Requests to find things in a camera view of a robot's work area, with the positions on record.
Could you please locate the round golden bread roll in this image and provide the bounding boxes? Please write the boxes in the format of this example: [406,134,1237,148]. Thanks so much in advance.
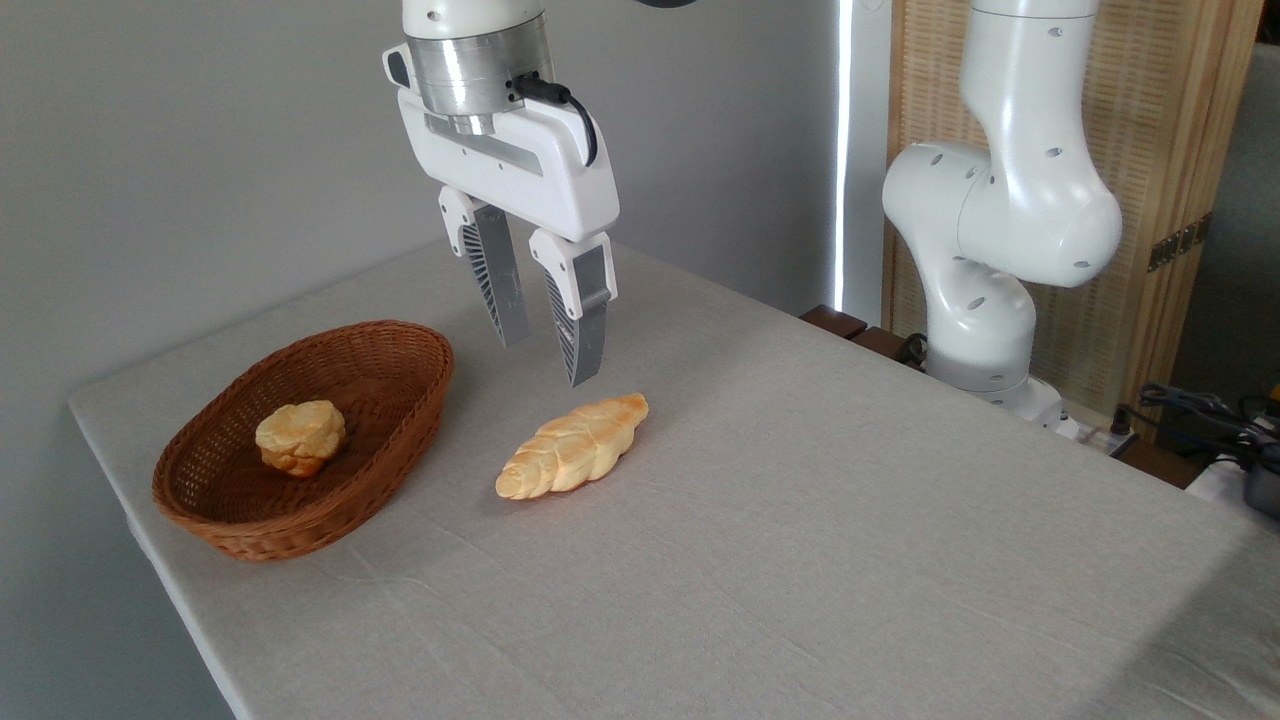
[254,400,347,478]

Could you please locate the grey linen tablecloth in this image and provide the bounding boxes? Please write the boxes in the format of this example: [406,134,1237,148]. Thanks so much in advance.
[68,238,1280,720]

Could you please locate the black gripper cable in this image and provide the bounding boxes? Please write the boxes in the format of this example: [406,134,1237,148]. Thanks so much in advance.
[510,72,601,168]

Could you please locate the dark brown wooden block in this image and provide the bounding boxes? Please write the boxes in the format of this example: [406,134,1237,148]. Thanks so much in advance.
[800,305,869,341]
[850,326,927,372]

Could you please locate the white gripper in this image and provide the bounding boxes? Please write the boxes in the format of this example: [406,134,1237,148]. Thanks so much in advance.
[382,44,621,389]

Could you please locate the braided golden bread loaf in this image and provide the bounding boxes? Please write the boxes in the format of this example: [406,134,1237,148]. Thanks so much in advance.
[495,393,650,501]

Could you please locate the black cable bundle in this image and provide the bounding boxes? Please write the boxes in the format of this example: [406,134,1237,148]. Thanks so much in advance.
[1112,383,1280,473]

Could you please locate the dark metal screen hinge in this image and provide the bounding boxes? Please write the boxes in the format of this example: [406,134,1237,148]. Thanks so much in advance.
[1148,213,1213,273]

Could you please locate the white power strip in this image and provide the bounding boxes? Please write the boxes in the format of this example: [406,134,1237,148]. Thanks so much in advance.
[1058,413,1141,458]

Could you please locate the brown wicker oval basket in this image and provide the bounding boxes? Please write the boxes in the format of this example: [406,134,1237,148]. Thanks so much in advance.
[152,320,456,562]

